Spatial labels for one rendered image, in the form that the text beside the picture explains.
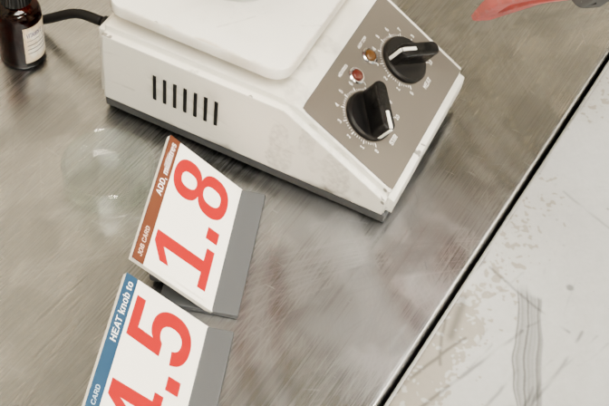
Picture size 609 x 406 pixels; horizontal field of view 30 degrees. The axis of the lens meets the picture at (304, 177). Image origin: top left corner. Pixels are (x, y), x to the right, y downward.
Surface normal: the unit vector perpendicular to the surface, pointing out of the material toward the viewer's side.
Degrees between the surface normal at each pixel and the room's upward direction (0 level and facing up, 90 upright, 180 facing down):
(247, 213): 0
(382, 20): 30
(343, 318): 0
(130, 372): 40
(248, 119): 90
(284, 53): 0
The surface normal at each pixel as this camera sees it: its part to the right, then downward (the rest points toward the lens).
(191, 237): 0.71, -0.38
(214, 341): 0.10, -0.65
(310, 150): -0.43, 0.66
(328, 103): 0.53, -0.37
